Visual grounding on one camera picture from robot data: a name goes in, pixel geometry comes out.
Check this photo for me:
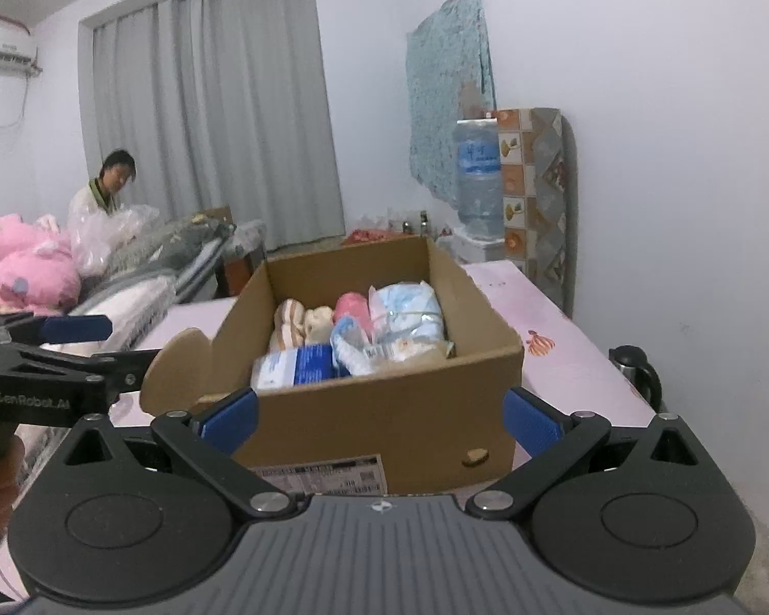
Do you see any white water dispenser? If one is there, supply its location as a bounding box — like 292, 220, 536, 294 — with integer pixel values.
437, 234, 507, 265

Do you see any white and blue packet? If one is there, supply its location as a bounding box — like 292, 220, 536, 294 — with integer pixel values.
251, 344, 335, 393

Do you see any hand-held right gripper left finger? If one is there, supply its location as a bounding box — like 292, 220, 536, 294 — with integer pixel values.
57, 387, 305, 518

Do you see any clear plastic bag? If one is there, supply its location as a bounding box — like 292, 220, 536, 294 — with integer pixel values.
70, 203, 163, 278

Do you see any large blue water bottle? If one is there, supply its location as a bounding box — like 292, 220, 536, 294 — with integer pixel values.
452, 118, 504, 241

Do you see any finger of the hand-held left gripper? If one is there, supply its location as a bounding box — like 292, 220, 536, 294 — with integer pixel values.
13, 347, 166, 412
0, 311, 114, 350

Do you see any pink sock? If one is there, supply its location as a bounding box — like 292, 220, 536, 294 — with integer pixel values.
333, 293, 374, 337

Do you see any black electric kettle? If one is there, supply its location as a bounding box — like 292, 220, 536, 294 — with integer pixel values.
609, 344, 664, 411

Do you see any brown cardboard box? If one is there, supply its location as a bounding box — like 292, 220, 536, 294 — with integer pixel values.
139, 235, 525, 497

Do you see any patterned folded mat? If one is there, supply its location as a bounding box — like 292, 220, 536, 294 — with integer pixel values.
495, 107, 578, 318

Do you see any grey patterned pillow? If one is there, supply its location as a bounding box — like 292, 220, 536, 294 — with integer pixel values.
99, 213, 238, 283

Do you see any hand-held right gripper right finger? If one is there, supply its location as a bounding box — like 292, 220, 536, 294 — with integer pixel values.
464, 387, 707, 518

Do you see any red snack bag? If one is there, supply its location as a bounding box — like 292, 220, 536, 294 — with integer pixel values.
341, 226, 401, 245

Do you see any clear bag of blue masks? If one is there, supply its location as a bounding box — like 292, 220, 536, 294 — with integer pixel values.
367, 280, 456, 365

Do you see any pink bedding pile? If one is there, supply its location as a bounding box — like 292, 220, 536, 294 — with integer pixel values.
0, 213, 82, 316

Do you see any grey curtain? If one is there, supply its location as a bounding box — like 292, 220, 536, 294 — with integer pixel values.
80, 0, 347, 254

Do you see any white fringed blanket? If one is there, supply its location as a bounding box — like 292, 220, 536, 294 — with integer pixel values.
0, 275, 180, 462

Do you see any teal floral hanging cloth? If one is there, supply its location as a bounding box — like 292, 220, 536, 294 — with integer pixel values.
405, 0, 497, 206

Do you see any white air conditioner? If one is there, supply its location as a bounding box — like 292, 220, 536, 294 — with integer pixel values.
0, 9, 43, 78

